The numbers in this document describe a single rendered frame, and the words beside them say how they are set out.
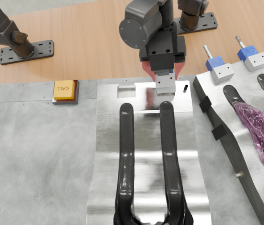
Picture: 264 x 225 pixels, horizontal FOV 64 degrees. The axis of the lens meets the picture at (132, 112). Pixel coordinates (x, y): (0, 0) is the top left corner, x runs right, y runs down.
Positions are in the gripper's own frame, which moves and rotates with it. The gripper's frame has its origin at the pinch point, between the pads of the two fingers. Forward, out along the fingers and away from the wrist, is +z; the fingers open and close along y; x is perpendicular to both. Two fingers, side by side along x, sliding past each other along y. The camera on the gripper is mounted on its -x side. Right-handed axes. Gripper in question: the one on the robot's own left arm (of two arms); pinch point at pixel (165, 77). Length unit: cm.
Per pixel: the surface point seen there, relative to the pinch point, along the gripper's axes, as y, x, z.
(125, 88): -11.7, 3.1, 5.1
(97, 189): -16.6, -25.0, 9.7
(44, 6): -108, 152, 29
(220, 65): 16.1, 10.7, 6.7
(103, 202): -14.8, -27.7, 9.8
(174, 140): 1.1, -11.6, 11.5
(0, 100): -56, 4, 6
